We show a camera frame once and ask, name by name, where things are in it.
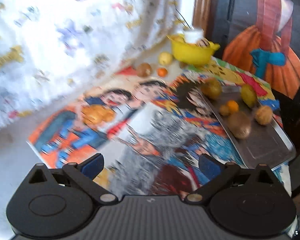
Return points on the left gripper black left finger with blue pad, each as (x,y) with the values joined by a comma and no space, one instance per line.
(82,176)

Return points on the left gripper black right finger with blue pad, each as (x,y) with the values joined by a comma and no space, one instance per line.
(219,175)

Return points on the brown kiwi fruit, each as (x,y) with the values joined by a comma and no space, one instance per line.
(239,125)

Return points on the small round brown fruit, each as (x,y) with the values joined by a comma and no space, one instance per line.
(224,110)

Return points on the small orange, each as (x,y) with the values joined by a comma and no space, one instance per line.
(232,106)

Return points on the striped cream pepino melon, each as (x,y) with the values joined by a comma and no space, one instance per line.
(264,115)

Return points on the green elongated pear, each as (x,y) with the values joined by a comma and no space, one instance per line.
(248,95)

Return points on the green-brown round pear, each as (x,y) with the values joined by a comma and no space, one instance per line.
(211,88)

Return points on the small brown nut fruit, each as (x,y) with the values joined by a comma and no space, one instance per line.
(182,64)

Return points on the small orange mandarin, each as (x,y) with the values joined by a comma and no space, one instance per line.
(162,72)

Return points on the brown round pear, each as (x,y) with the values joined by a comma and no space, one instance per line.
(143,70)

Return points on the yellow lemon-like fruit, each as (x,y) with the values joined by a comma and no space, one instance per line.
(165,58)

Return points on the metal baking tray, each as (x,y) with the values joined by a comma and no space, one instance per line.
(267,144)

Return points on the cartoon printed table mat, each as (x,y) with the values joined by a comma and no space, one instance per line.
(151,134)

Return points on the yellow scalloped plastic bowl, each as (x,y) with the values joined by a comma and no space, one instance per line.
(191,53)

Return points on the striped melon in bowl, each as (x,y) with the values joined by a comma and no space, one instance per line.
(203,43)

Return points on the white printed curtain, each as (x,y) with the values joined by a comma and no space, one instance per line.
(48,48)

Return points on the white foam cup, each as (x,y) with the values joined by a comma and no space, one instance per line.
(193,35)

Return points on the yellow apple in bowl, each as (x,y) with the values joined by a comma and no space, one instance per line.
(179,39)

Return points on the painted woman picture board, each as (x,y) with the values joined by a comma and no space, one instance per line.
(263,49)

